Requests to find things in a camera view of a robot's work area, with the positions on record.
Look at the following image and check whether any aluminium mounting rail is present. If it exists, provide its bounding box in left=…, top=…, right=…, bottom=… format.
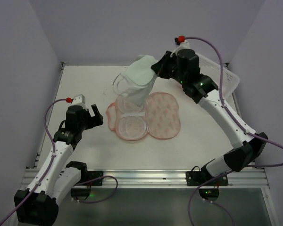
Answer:
left=22, top=168, right=267, bottom=189

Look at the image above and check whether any white plastic mesh basket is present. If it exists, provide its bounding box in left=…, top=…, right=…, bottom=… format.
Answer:
left=196, top=53, right=240, bottom=98

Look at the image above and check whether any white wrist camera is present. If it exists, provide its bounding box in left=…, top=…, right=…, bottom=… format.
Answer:
left=71, top=94, right=87, bottom=110
left=170, top=35, right=190, bottom=57

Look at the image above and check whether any pink tulip-print laundry bag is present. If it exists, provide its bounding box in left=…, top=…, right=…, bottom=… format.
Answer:
left=106, top=92, right=181, bottom=141

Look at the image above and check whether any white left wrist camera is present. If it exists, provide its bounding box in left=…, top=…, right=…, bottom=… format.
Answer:
left=71, top=94, right=87, bottom=110

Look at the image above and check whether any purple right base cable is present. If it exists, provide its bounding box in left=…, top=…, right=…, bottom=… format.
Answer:
left=188, top=169, right=235, bottom=226

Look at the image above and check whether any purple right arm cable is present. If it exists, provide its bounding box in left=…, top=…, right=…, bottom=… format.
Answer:
left=183, top=36, right=283, bottom=168

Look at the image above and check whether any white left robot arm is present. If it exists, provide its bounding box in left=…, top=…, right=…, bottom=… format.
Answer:
left=14, top=104, right=103, bottom=226

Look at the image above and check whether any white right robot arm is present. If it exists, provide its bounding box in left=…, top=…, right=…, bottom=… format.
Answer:
left=151, top=49, right=267, bottom=182

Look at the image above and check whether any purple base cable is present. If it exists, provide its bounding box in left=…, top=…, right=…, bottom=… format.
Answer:
left=72, top=175, right=119, bottom=204
left=188, top=169, right=235, bottom=226

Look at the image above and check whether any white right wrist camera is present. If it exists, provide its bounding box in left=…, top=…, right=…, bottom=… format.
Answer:
left=170, top=35, right=190, bottom=57

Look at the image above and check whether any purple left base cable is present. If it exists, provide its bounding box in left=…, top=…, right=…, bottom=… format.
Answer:
left=72, top=175, right=119, bottom=204

